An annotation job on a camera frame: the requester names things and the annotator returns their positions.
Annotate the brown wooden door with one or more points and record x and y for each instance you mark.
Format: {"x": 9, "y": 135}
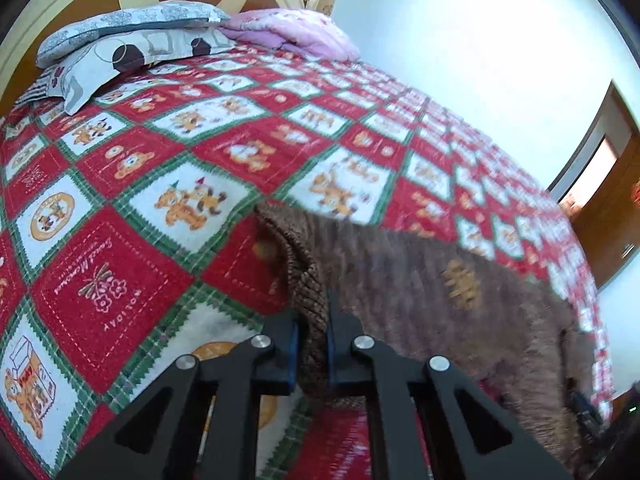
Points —
{"x": 610, "y": 230}

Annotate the pink pillow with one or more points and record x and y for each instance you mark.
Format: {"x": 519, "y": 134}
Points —
{"x": 300, "y": 30}

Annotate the wooden door frame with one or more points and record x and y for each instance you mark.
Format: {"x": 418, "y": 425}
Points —
{"x": 590, "y": 135}

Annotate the grey circle-patterned pillow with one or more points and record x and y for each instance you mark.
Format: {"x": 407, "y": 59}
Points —
{"x": 100, "y": 72}

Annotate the black striped pillow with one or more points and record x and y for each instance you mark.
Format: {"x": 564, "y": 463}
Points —
{"x": 37, "y": 91}

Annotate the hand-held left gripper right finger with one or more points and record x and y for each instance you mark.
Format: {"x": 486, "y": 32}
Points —
{"x": 331, "y": 365}

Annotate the red checkered bear-print blanket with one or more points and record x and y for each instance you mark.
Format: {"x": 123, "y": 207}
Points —
{"x": 150, "y": 210}

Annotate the grey floral pillow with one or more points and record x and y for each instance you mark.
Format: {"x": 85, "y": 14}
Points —
{"x": 125, "y": 20}

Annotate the brown knit sweater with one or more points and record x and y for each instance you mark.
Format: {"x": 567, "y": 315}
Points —
{"x": 425, "y": 300}

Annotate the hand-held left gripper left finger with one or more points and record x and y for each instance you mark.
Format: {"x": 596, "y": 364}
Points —
{"x": 293, "y": 355}

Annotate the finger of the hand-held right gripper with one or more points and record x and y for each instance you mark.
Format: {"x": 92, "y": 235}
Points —
{"x": 582, "y": 407}

